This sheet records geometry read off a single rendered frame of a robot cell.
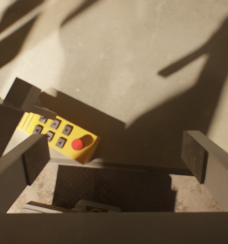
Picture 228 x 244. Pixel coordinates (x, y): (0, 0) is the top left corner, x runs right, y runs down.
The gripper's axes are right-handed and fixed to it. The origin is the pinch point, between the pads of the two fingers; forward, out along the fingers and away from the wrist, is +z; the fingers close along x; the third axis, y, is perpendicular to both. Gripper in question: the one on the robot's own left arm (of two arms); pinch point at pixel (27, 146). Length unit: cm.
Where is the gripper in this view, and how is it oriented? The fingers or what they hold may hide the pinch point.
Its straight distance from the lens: 35.1
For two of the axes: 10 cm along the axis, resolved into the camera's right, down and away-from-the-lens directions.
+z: 1.5, 1.2, 9.8
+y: 8.8, 4.3, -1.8
